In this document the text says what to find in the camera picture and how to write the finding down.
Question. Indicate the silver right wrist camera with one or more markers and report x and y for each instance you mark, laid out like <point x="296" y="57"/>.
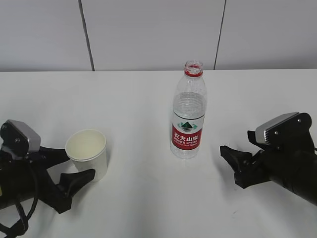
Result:
<point x="283" y="128"/>

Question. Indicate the white paper cup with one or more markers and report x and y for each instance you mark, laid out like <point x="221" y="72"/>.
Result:
<point x="87" y="150"/>

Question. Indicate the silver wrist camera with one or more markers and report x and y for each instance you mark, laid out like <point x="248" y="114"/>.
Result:
<point x="283" y="128"/>
<point x="19" y="139"/>

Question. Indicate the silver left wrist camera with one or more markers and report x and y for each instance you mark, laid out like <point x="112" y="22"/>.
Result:
<point x="19" y="139"/>

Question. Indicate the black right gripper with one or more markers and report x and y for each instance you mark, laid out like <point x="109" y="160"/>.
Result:
<point x="294" y="169"/>

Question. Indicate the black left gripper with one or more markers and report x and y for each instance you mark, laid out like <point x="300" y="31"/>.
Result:
<point x="29" y="178"/>

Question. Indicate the clear Nongfu Spring water bottle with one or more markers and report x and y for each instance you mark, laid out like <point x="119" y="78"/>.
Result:
<point x="188" y="111"/>

